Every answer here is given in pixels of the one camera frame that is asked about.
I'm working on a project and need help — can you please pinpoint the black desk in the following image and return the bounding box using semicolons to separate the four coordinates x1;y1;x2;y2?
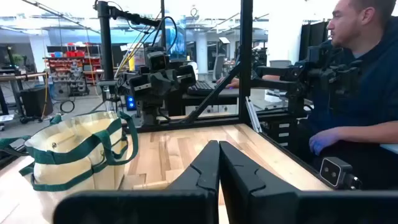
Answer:
167;88;240;118

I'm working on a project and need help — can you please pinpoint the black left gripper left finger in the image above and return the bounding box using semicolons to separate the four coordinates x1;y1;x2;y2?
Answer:
52;139;221;224

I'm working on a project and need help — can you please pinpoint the silver metal bar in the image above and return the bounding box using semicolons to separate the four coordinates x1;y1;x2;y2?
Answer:
244;96;263;134

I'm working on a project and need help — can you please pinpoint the black table-level camera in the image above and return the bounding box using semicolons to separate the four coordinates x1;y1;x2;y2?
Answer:
319;157;363;190

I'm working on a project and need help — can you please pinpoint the black box with blue light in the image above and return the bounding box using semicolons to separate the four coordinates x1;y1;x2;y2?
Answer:
125;95;137;111

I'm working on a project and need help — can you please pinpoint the person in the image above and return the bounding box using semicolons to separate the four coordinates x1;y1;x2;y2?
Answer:
216;0;398;191

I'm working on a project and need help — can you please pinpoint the large grey monitor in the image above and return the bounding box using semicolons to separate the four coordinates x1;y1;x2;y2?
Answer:
164;18;188;62

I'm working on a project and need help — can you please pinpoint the wooden workbench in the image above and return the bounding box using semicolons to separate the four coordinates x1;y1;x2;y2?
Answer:
0;72;48;124

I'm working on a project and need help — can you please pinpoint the black aluminium table frame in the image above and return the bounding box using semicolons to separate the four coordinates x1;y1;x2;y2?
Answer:
121;0;333;190

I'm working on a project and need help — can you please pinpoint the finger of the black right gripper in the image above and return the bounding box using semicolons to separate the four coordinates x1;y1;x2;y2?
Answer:
177;64;198;90
128;73;154;101

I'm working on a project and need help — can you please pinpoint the grey office chair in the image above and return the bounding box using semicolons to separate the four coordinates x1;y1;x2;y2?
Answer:
213;54;227;82

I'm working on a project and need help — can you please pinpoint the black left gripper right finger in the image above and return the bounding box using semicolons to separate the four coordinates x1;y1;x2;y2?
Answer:
219;140;398;224

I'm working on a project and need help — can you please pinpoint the cream and green gardening bag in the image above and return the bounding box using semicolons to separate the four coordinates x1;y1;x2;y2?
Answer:
0;111;140;200

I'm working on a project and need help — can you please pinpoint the person's hand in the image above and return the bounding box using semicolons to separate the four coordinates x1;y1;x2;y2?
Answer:
216;77;241;90
308;126;341;156

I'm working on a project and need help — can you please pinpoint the black partition screen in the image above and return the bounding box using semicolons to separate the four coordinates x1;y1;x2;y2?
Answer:
298;20;330;62

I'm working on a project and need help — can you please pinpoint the black drawer cabinet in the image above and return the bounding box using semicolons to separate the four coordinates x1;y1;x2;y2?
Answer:
264;118;299;150

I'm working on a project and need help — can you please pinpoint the black keyboard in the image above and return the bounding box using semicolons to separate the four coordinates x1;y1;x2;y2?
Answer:
187;80;218;96

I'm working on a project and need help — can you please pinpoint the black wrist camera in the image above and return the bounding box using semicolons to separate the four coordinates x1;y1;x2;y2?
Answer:
145;46;171;73

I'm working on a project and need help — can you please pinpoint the shelf with red bins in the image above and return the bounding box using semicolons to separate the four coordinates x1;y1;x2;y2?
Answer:
45;49;102;96

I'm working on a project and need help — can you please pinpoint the black vertical pole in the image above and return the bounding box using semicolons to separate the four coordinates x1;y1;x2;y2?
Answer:
93;0;165;82

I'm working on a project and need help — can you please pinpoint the yellow hanging cable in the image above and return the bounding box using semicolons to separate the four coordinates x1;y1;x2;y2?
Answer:
40;72;50;121

